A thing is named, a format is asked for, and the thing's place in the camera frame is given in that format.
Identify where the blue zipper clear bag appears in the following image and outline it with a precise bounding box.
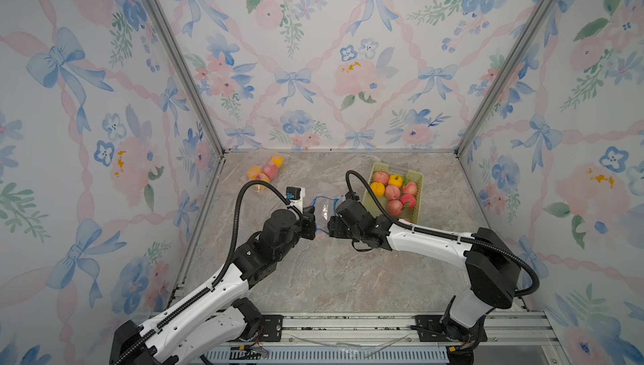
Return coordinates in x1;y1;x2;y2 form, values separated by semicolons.
308;195;342;235

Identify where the green plastic basket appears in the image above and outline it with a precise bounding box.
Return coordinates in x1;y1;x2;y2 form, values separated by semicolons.
362;162;424;223

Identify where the pink peach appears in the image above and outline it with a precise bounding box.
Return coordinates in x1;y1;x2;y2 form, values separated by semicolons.
387;200;404;218
263;162;279;181

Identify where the pink zipper clear bag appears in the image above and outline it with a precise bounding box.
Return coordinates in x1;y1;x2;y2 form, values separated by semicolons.
218;150;288;190

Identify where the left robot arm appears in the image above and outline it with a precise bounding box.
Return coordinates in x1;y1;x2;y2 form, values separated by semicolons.
109;207;316;364

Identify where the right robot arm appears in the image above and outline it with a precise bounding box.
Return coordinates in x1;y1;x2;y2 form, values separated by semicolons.
327;200;522;346

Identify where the yellow peach with leaf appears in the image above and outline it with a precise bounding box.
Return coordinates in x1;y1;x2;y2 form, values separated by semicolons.
388;174;404;188

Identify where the right black cable hose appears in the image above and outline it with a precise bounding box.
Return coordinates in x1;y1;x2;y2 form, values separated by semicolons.
344;170;540;299

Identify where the black cable hose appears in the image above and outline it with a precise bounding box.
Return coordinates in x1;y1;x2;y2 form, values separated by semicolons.
112;179;293;365
344;170;540;299

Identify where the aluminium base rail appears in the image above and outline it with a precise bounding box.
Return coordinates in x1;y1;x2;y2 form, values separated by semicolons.
131;311;565;365

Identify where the left black cable hose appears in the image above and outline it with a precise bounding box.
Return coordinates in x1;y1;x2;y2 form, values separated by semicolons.
112;179;293;365

